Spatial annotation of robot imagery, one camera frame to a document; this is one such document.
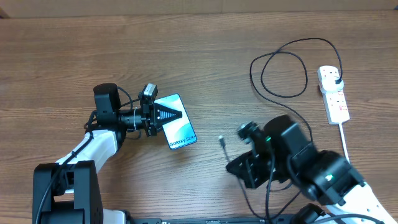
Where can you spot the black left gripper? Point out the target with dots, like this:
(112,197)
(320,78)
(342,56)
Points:
(151,112)

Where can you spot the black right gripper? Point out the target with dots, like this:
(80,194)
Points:
(250,173)

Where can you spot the black Samsung smartphone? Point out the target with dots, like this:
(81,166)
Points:
(180,132)

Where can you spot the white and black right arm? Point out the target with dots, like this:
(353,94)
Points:
(280,151)

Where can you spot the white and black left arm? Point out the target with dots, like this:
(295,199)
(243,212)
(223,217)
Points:
(67,191)

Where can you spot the white charger adapter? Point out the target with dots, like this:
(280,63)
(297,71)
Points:
(330,85)

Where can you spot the white power strip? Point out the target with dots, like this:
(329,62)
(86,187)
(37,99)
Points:
(335,103)

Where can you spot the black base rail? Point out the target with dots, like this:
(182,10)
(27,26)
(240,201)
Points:
(211,221)

